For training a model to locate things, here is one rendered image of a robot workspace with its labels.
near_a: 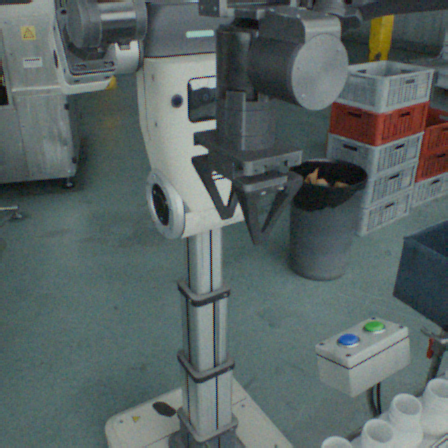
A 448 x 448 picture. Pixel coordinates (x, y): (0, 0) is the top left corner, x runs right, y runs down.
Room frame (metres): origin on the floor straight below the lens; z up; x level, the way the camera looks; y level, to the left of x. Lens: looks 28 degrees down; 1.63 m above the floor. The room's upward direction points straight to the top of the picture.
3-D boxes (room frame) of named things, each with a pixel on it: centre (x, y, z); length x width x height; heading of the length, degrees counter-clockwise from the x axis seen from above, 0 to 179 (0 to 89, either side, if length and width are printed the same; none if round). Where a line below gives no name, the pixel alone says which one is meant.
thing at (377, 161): (3.20, -1.08, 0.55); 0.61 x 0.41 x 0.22; 129
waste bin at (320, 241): (2.50, -0.59, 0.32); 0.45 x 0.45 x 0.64
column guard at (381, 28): (10.51, -3.34, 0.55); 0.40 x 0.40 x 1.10; 32
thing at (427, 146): (3.65, -1.63, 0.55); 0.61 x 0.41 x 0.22; 124
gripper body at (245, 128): (0.44, -0.02, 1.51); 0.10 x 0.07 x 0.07; 32
